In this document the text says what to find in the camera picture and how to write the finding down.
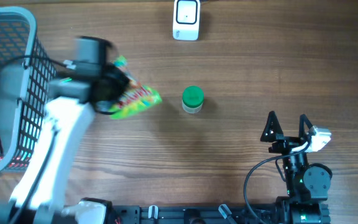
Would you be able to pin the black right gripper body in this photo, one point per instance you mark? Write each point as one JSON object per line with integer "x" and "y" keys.
{"x": 286, "y": 144}

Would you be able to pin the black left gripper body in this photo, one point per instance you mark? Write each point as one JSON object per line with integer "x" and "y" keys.
{"x": 119, "y": 81}

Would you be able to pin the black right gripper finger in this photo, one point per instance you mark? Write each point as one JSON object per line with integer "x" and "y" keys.
{"x": 304, "y": 121}
{"x": 272, "y": 131}

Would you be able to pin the green Haribo candy bag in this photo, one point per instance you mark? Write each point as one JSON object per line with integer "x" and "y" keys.
{"x": 136, "y": 97}

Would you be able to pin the green lid plastic jar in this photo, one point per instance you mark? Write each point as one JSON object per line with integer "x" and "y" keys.
{"x": 192, "y": 99}

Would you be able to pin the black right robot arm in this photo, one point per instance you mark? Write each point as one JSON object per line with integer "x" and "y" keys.
{"x": 307, "y": 184}

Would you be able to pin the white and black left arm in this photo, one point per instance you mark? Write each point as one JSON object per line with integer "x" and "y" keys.
{"x": 40, "y": 195}

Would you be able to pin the white barcode scanner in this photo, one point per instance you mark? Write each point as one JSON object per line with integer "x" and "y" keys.
{"x": 186, "y": 20}

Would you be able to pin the grey mesh shopping basket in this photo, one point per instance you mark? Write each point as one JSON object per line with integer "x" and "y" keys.
{"x": 25, "y": 70}

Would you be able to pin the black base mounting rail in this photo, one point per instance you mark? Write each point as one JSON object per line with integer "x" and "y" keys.
{"x": 197, "y": 214}

